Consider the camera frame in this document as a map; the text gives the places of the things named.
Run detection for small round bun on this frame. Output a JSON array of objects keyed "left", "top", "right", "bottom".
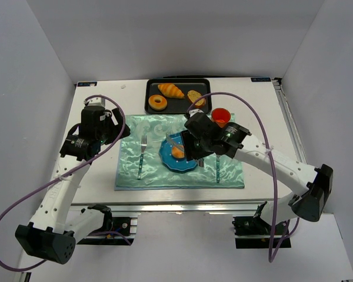
[{"left": 171, "top": 146, "right": 185, "bottom": 159}]

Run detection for knife with teal handle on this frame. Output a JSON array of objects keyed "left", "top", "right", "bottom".
[{"left": 216, "top": 155, "right": 221, "bottom": 183}]

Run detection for blue label left corner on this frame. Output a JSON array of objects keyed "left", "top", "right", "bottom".
[{"left": 76, "top": 81, "right": 98, "bottom": 87}]

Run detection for orange enamel mug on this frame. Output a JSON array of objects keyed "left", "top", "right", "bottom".
[{"left": 211, "top": 108, "right": 231, "bottom": 128}]

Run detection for aluminium table frame rail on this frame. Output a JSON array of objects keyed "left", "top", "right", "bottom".
[{"left": 272, "top": 78, "right": 307, "bottom": 163}]

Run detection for glazed donut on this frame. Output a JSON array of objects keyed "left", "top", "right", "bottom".
[{"left": 148, "top": 95, "right": 168, "bottom": 111}]

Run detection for bread slice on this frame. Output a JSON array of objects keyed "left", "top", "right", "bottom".
[{"left": 187, "top": 90, "right": 207, "bottom": 108}]

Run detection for croissant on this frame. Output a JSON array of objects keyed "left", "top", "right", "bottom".
[{"left": 158, "top": 83, "right": 184, "bottom": 99}]

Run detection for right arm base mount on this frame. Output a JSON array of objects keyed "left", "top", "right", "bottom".
[{"left": 232, "top": 202, "right": 291, "bottom": 250}]

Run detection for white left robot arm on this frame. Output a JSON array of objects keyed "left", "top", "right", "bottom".
[{"left": 15, "top": 98, "right": 130, "bottom": 264}]

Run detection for metal serving tongs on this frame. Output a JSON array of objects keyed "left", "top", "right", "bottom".
[{"left": 165, "top": 133, "right": 185, "bottom": 153}]

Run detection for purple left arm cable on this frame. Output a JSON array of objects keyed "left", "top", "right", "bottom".
[{"left": 0, "top": 94, "right": 126, "bottom": 271}]

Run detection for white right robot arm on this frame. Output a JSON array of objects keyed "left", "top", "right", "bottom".
[{"left": 181, "top": 110, "right": 333, "bottom": 227}]

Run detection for black baking tray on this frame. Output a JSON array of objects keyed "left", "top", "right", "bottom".
[{"left": 144, "top": 78, "right": 212, "bottom": 115}]

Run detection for green satin placemat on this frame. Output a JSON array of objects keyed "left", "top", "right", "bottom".
[{"left": 115, "top": 115, "right": 245, "bottom": 190}]

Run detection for blue dotted plate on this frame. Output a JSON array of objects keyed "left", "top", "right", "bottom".
[{"left": 159, "top": 139, "right": 197, "bottom": 173}]

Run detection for fork with teal handle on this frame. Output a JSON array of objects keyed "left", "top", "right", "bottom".
[{"left": 137, "top": 135, "right": 147, "bottom": 180}]

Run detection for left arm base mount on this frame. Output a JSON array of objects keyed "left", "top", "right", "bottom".
[{"left": 78, "top": 204, "right": 137, "bottom": 246}]

